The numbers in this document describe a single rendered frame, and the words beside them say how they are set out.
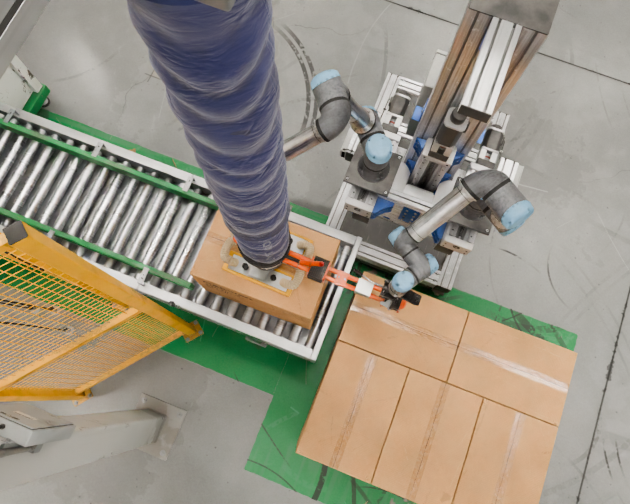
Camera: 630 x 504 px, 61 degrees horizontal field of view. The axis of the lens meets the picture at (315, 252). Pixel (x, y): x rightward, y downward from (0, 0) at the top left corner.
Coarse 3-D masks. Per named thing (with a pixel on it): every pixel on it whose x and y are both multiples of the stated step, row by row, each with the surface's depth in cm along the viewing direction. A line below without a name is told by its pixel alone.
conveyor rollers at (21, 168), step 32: (32, 128) 310; (64, 160) 305; (64, 192) 301; (96, 192) 299; (128, 192) 299; (160, 192) 299; (64, 224) 296; (96, 224) 294; (128, 224) 294; (160, 224) 295; (96, 256) 289; (128, 256) 289; (320, 320) 282
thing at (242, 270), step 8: (232, 256) 247; (240, 256) 247; (224, 264) 246; (240, 264) 245; (248, 264) 245; (232, 272) 245; (240, 272) 244; (248, 272) 244; (272, 272) 245; (280, 272) 245; (248, 280) 245; (256, 280) 244; (272, 280) 242; (272, 288) 243; (280, 288) 243; (288, 296) 243
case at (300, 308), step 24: (216, 216) 254; (216, 240) 251; (336, 240) 252; (216, 264) 248; (216, 288) 261; (240, 288) 245; (264, 288) 245; (312, 288) 246; (264, 312) 281; (288, 312) 247; (312, 312) 243
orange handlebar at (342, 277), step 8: (296, 256) 235; (304, 256) 235; (288, 264) 235; (296, 264) 234; (336, 272) 233; (344, 272) 233; (328, 280) 233; (336, 280) 232; (344, 280) 232; (352, 280) 233; (352, 288) 232; (376, 288) 232; (376, 296) 231
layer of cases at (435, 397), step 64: (384, 320) 283; (448, 320) 283; (320, 384) 290; (384, 384) 274; (448, 384) 275; (512, 384) 275; (320, 448) 266; (384, 448) 266; (448, 448) 267; (512, 448) 267
